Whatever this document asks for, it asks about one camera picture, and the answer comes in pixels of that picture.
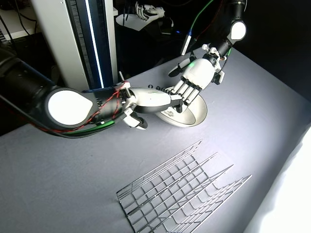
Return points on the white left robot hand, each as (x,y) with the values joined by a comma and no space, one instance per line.
(199,70)

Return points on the white robot column blue light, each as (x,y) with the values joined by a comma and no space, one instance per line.
(60,36)

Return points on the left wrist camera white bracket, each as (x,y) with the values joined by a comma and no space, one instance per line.
(218,77)

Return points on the white sheet under spare hand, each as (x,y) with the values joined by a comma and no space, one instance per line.
(131,23)

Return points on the spare white robot hand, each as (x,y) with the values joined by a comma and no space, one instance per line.
(151,11)

